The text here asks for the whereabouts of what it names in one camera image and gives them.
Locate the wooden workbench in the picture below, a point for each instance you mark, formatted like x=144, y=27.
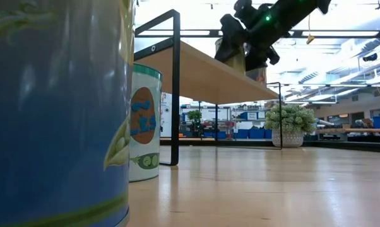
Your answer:
x=360, y=130

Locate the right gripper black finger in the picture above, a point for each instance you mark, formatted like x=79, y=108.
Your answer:
x=231, y=38
x=256, y=60

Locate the mixed vegetables tin can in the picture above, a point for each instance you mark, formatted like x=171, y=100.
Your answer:
x=146, y=126

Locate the black ceiling device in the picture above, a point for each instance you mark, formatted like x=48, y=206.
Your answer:
x=370, y=57

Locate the blue peas tin can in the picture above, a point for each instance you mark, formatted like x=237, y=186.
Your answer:
x=51, y=126

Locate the small green background plant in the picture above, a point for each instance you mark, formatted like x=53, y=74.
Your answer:
x=194, y=116

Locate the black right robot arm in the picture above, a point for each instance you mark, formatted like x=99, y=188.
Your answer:
x=303, y=8

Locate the green potted plant white pot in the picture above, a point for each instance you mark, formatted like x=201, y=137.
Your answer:
x=291, y=121

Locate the yellow label peas can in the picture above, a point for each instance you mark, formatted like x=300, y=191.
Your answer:
x=257, y=77

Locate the wooden shelf black metal frame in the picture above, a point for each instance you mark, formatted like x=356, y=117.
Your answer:
x=209, y=79

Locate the black aluminium rig frame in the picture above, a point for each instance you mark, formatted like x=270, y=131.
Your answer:
x=335, y=145

